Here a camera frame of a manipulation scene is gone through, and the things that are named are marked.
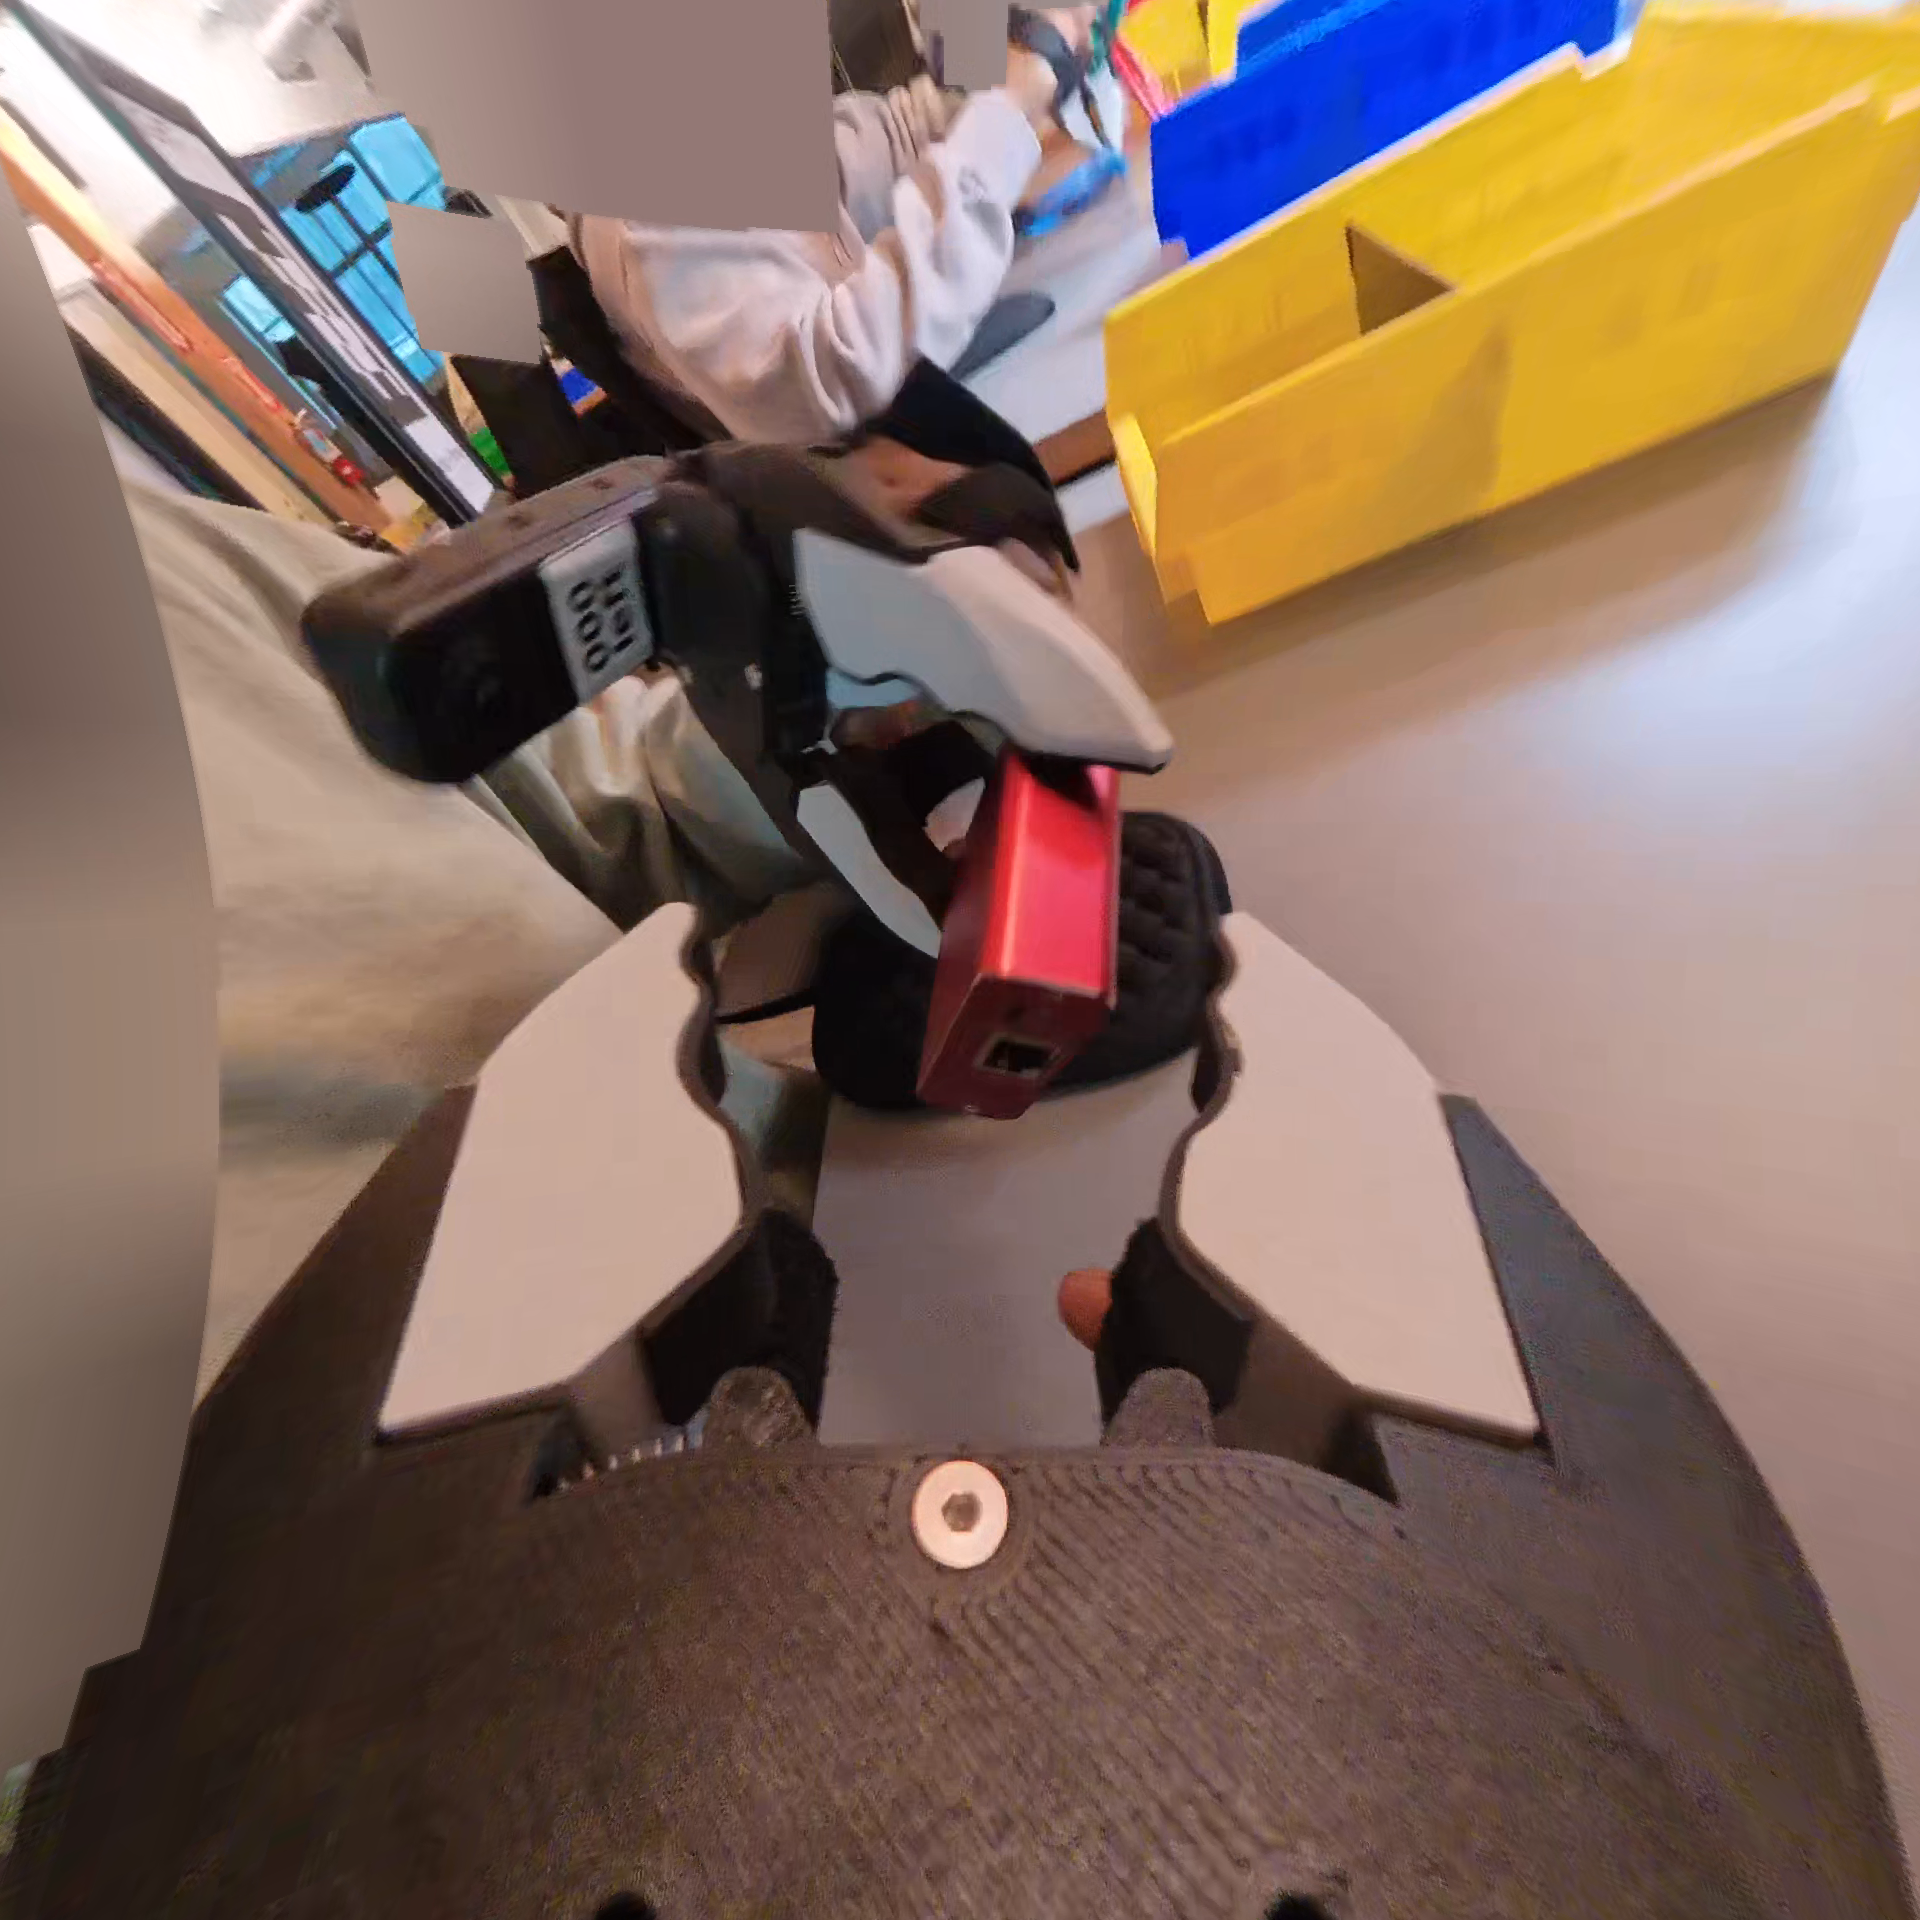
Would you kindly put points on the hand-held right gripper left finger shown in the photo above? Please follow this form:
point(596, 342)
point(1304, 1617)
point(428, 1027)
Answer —
point(586, 1185)

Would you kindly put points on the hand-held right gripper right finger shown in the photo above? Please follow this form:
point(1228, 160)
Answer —
point(1334, 1202)

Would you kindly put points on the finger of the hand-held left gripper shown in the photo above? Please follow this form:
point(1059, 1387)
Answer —
point(861, 841)
point(961, 629)

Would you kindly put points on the red ethernet splitter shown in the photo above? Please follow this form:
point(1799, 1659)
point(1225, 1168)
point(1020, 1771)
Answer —
point(1033, 915)

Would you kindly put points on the grey desk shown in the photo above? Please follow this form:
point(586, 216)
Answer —
point(1575, 930)

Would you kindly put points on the person's beige sweater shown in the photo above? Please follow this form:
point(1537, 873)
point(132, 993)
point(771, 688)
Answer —
point(328, 841)

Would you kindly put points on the black wrist rest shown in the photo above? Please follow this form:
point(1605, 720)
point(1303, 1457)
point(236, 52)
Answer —
point(1162, 930)

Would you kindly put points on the dark bin divider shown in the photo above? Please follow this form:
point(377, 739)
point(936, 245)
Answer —
point(1388, 285)

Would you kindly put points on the blue plastic bin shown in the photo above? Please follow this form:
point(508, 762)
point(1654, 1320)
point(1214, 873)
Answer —
point(1319, 122)

